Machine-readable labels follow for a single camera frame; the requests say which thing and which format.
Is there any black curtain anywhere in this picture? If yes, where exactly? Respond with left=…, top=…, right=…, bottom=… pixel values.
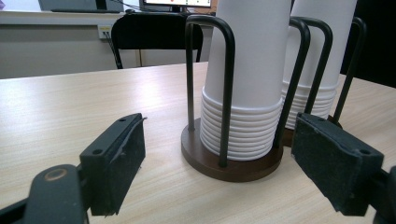
left=340, top=0, right=396, bottom=89

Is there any dark grey monitor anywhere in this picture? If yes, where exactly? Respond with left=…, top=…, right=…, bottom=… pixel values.
left=37, top=0, right=125, bottom=14

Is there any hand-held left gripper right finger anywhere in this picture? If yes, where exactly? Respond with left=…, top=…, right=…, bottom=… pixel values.
left=291, top=111, right=386, bottom=217

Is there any computer monitor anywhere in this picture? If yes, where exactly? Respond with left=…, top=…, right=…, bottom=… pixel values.
left=138, top=0, right=216, bottom=15

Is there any stack of white paper cups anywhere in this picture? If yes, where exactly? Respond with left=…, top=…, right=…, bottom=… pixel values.
left=199, top=0, right=292, bottom=161
left=281, top=0, right=359, bottom=131

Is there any white counter ledge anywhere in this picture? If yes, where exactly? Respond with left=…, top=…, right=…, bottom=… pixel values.
left=0, top=10, right=126, bottom=26

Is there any black folding chair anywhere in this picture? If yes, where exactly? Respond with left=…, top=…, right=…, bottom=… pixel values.
left=110, top=12, right=204, bottom=70

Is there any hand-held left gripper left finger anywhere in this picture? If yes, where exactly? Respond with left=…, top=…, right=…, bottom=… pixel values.
left=78, top=112, right=148, bottom=217

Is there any black socket cable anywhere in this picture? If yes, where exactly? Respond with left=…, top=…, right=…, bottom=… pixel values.
left=104, top=32, right=123, bottom=70

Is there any brown-based wire cup holder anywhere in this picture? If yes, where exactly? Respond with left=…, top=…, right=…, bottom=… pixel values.
left=180, top=13, right=368, bottom=183

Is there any white wall socket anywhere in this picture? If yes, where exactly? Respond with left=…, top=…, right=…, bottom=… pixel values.
left=97, top=24, right=113, bottom=40

